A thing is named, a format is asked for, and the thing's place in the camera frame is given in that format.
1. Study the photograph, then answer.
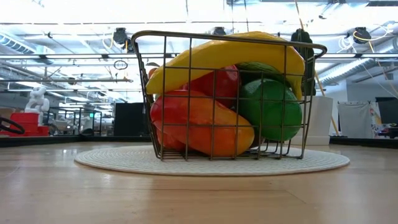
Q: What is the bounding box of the black partition panel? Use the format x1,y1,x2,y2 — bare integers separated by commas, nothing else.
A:
114,102,149,137

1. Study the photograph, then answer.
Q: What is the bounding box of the orange bell pepper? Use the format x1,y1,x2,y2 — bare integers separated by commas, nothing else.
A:
155,126,188,152

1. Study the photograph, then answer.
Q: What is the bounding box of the yellow banana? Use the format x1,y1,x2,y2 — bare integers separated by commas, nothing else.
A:
145,30,306,101

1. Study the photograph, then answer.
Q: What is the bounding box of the white hanging cloth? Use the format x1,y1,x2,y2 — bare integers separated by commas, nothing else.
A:
338,101,379,139

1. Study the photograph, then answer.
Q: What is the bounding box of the black hanging cable loop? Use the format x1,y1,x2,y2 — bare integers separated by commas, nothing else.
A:
113,59,128,71

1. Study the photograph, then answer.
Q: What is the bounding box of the red storage box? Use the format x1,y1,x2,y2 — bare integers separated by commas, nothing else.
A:
0,125,50,138
10,112,40,128

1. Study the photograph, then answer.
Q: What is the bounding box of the green lime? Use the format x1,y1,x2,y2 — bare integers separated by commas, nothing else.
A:
238,78,303,142

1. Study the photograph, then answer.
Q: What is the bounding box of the gold wire basket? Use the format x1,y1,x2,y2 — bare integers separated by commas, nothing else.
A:
130,30,328,162

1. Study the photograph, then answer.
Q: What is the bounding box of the silver ventilation duct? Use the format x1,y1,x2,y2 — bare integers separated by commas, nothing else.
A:
0,30,56,65

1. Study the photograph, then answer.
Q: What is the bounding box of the red-orange mango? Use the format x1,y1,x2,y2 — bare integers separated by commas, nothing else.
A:
149,89,256,158

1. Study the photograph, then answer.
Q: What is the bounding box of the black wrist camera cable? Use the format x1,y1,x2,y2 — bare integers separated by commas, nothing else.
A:
0,116,26,136

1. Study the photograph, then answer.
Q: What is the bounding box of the black screen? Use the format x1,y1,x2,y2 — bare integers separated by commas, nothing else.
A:
375,96,398,124

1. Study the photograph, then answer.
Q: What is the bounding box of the yellow hanging hose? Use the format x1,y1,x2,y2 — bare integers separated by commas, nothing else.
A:
294,0,340,137

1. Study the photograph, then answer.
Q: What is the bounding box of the white round woven placemat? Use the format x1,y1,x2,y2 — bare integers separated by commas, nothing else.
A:
73,145,351,177

